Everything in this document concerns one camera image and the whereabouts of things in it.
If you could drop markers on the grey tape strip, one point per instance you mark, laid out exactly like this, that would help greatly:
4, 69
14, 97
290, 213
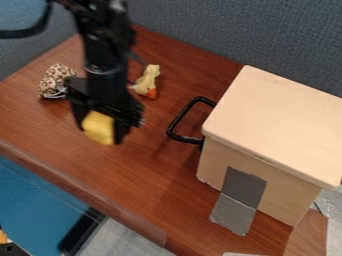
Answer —
240, 200

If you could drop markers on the drawer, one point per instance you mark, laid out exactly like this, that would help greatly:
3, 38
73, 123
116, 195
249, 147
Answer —
178, 123

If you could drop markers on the yellow plush duck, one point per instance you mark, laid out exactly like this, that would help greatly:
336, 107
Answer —
147, 83

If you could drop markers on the cabinet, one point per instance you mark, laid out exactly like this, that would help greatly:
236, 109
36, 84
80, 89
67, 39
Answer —
271, 133

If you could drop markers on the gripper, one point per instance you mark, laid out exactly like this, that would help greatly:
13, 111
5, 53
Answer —
107, 96

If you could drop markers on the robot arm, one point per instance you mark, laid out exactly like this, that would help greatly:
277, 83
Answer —
104, 36

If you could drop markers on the leopard print plush toy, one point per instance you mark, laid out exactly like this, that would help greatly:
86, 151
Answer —
52, 81

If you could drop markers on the yellow toy bell pepper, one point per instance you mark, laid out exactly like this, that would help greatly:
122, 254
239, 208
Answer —
99, 128

